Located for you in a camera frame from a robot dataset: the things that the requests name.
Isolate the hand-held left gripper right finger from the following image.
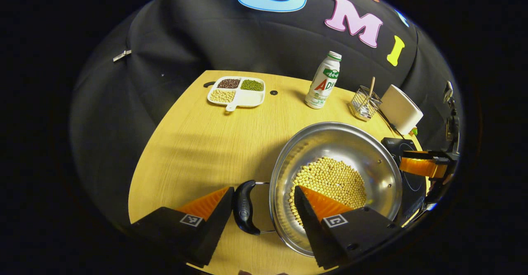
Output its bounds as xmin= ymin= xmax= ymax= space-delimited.
xmin=294 ymin=186 xmax=403 ymax=269

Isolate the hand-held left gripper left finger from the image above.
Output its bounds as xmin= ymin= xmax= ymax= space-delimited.
xmin=132 ymin=186 xmax=236 ymax=268

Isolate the black induction cooktop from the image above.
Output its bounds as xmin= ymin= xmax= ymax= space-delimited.
xmin=381 ymin=137 xmax=430 ymax=227

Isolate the steel pot with black handle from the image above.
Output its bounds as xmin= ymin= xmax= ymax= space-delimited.
xmin=232 ymin=122 xmax=403 ymax=258

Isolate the pile of soybeans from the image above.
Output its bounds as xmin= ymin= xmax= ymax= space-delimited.
xmin=288 ymin=156 xmax=367 ymax=227

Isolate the white toaster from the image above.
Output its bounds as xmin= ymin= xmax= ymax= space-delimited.
xmin=379 ymin=85 xmax=424 ymax=136

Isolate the white drink bottle green label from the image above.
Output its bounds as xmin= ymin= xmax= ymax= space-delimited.
xmin=304 ymin=51 xmax=342 ymax=110

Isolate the white divided bean dish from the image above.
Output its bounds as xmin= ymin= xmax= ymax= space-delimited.
xmin=207 ymin=76 xmax=266 ymax=112

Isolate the black toaster cable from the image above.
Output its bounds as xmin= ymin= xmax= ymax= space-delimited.
xmin=379 ymin=109 xmax=405 ymax=139

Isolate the wire utensil holder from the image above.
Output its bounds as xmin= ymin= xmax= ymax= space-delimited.
xmin=349 ymin=85 xmax=382 ymax=122

